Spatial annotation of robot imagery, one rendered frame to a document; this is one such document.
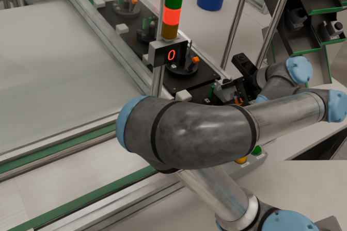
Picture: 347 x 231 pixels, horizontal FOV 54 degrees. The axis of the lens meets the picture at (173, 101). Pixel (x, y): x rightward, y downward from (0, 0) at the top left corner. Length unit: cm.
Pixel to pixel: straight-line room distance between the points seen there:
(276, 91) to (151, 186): 45
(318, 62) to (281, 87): 65
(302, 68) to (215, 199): 41
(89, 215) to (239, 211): 40
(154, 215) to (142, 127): 55
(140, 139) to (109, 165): 53
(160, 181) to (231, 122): 53
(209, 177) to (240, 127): 20
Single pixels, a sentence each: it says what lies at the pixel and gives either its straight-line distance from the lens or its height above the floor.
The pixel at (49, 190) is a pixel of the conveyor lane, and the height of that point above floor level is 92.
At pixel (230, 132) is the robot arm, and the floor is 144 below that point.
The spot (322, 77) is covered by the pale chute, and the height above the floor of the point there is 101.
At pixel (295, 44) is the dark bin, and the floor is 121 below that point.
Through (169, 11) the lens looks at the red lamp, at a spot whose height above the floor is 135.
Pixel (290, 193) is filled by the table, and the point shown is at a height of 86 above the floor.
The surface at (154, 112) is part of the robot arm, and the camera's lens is 58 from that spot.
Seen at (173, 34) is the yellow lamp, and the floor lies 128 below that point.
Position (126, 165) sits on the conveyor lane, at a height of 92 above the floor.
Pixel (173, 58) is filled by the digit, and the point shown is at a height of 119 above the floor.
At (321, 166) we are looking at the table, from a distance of 140.
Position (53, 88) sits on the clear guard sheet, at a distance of 102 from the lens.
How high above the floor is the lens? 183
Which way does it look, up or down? 43 degrees down
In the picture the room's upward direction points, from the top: 10 degrees clockwise
